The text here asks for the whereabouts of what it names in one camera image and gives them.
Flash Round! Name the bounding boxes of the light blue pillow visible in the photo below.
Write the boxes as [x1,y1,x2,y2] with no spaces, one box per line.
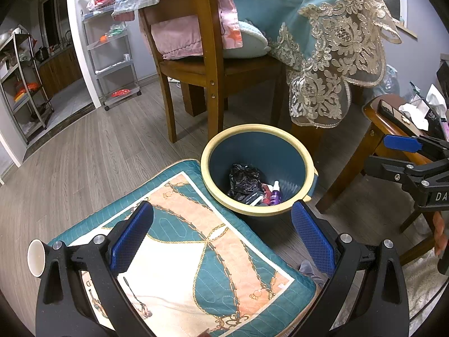
[221,19,271,59]

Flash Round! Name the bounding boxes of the black paper cup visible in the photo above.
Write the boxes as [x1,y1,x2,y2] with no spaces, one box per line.
[27,239,48,279]

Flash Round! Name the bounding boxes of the teal printed cushion mat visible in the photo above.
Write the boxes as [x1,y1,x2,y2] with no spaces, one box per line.
[47,159,321,337]

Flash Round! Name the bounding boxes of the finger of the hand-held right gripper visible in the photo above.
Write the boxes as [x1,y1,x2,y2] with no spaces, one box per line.
[383,134,449,156]
[363,154,449,185]

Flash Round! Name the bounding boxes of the white fluffy rug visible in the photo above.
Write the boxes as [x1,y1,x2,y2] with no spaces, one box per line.
[400,249,449,324]

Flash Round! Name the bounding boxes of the pink printed cloth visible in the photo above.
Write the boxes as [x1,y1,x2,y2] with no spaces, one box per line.
[216,0,243,50]

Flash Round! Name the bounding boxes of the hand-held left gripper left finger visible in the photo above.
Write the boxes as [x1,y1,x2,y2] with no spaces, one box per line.
[35,200,155,337]

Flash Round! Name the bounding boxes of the black courier bag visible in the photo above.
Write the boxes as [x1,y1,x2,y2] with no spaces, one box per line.
[227,163,264,202]

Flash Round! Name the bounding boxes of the person's right hand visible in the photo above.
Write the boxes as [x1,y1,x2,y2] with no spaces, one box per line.
[432,211,449,258]

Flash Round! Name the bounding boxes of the purple tube with white cap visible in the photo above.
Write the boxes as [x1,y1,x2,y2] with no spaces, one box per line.
[270,181,283,205]

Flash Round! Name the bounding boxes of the blue bin with yellow rim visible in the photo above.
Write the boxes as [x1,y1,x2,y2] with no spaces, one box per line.
[201,124,319,222]

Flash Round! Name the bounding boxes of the metal shelf rack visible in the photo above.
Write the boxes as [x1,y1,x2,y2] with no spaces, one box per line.
[0,28,55,144]

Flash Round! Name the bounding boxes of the wooden chair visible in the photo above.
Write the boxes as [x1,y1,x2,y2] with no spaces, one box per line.
[138,0,292,144]

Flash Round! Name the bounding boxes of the white rolling cart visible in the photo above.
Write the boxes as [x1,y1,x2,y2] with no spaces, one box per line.
[81,7,142,111]

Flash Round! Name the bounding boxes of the grey cloth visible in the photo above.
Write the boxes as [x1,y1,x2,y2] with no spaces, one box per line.
[298,259,325,285]

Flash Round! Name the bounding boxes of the red floral packet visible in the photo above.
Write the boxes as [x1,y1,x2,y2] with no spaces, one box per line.
[260,183,275,206]

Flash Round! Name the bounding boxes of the white crumpled tissue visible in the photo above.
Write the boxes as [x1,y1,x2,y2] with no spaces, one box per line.
[398,102,430,130]

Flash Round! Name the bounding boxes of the wooden stool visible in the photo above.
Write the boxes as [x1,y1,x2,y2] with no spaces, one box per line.
[316,95,449,267]

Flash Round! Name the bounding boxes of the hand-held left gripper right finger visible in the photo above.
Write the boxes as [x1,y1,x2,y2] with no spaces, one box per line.
[290,200,410,337]

